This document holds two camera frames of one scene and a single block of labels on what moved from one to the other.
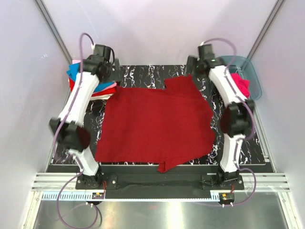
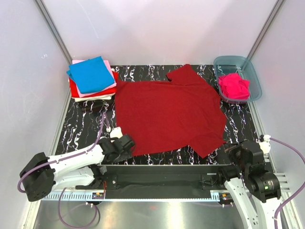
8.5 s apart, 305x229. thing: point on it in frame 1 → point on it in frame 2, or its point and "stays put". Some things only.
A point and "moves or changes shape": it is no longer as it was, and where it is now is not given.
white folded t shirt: (101, 97) stays put
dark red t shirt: (161, 126) moves or changes shape
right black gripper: (190, 63) → (230, 150)
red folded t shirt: (73, 85) stays put
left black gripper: (117, 77) → (126, 155)
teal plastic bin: (244, 67) stays put
